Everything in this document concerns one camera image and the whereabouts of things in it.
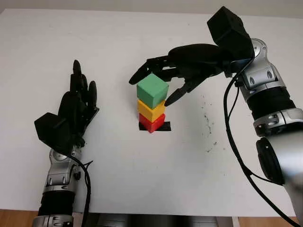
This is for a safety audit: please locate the yellow wooden cube block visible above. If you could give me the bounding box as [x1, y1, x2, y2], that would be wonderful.
[137, 99, 166, 122]

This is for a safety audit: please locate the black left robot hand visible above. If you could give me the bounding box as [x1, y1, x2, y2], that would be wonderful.
[59, 59, 100, 147]

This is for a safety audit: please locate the dark robot torso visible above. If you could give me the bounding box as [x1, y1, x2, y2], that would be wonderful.
[89, 214, 234, 227]

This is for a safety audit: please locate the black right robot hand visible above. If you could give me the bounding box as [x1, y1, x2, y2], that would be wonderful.
[129, 43, 234, 107]

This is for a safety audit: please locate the black tape strip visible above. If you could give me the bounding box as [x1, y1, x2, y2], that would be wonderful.
[138, 121, 171, 132]

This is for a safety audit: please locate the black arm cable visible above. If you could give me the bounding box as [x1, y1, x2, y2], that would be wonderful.
[69, 155, 94, 227]
[223, 59, 301, 227]

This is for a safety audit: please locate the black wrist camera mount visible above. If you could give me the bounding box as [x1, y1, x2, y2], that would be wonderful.
[34, 113, 74, 156]
[206, 6, 254, 61]

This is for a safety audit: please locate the green wooden cube block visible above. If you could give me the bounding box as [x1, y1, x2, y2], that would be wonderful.
[136, 73, 169, 109]

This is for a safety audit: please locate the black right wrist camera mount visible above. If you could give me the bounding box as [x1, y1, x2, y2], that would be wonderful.
[206, 6, 254, 61]

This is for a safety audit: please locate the red wooden cube block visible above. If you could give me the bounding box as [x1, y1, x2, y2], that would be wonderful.
[138, 113, 166, 134]

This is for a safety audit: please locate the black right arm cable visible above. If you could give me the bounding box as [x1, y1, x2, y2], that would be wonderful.
[223, 59, 301, 227]

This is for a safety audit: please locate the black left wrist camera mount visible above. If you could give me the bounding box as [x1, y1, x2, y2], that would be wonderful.
[34, 113, 74, 156]

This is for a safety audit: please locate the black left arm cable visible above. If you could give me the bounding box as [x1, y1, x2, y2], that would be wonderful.
[69, 155, 94, 227]

